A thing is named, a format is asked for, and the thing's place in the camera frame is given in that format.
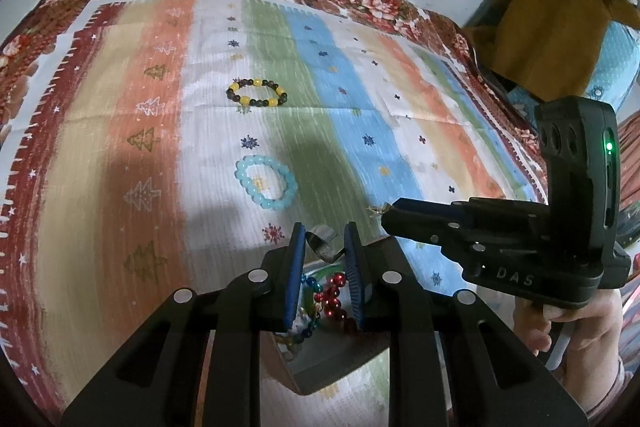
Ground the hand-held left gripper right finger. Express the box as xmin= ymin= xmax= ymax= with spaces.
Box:
xmin=342 ymin=222 xmax=588 ymax=427

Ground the multicolour bead bracelet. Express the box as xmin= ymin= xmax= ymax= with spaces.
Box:
xmin=280 ymin=274 xmax=326 ymax=348

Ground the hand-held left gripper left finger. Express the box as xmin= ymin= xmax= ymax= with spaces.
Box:
xmin=60 ymin=223 xmax=307 ymax=427

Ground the person in mustard top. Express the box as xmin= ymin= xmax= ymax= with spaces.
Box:
xmin=462 ymin=0 xmax=638 ymax=102

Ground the person's right forearm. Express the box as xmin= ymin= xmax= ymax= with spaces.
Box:
xmin=557 ymin=357 xmax=635 ymax=413

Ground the dark red bead bracelet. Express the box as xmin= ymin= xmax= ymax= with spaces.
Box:
xmin=320 ymin=272 xmax=358 ymax=333

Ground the rectangular metal tin box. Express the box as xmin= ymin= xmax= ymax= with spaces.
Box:
xmin=260 ymin=224 xmax=393 ymax=397

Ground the yellow and dark bead bracelet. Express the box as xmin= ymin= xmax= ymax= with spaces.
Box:
xmin=226 ymin=78 xmax=291 ymax=108

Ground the light blue bead bracelet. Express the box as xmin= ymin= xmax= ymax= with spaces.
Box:
xmin=235 ymin=155 xmax=299 ymax=211

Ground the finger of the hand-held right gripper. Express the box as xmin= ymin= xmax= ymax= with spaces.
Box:
xmin=390 ymin=197 xmax=551 ymax=229
xmin=381 ymin=207 xmax=502 ymax=264

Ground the person's right hand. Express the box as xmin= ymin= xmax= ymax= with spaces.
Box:
xmin=512 ymin=289 xmax=626 ymax=370

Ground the brown floral blanket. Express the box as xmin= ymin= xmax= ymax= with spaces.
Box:
xmin=0 ymin=0 xmax=556 ymax=208

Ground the striped pastel cloth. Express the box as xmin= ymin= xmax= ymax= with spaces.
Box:
xmin=0 ymin=0 xmax=551 ymax=408

